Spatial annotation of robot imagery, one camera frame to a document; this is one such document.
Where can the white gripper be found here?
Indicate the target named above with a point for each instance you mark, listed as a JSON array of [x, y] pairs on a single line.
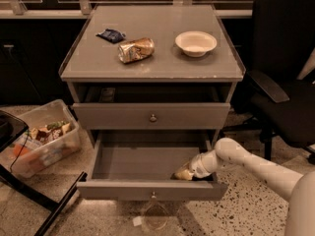
[[197, 168]]

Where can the grey drawer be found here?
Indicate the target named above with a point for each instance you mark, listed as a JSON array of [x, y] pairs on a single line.
[[153, 106], [139, 166]]

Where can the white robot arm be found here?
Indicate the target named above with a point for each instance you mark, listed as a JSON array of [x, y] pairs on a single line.
[[297, 189]]

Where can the grey three-drawer cabinet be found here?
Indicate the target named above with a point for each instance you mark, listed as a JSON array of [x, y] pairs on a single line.
[[95, 61]]

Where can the grey top drawer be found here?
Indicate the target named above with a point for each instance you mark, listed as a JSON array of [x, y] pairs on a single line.
[[153, 106]]

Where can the dark item in top drawer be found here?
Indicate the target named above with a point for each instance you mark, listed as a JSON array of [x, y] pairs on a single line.
[[107, 95]]

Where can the small white paper scrap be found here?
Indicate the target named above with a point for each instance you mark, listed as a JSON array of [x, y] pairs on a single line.
[[137, 221]]

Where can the white paper bowl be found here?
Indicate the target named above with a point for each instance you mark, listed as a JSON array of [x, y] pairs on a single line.
[[195, 43]]

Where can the crushed gold soda can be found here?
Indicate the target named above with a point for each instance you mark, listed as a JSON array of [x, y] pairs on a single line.
[[136, 50]]

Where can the clear plastic storage bin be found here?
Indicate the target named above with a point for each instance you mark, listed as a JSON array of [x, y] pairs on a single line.
[[36, 160]]

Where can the snack packs in bin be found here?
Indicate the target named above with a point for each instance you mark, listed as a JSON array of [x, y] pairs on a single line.
[[38, 137]]

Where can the blue snack wrapper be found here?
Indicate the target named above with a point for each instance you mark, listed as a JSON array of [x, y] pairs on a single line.
[[112, 35]]

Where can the black stand with base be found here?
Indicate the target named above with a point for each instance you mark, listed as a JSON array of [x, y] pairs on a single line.
[[11, 128]]

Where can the black office chair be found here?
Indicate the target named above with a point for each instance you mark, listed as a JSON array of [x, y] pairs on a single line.
[[278, 86]]

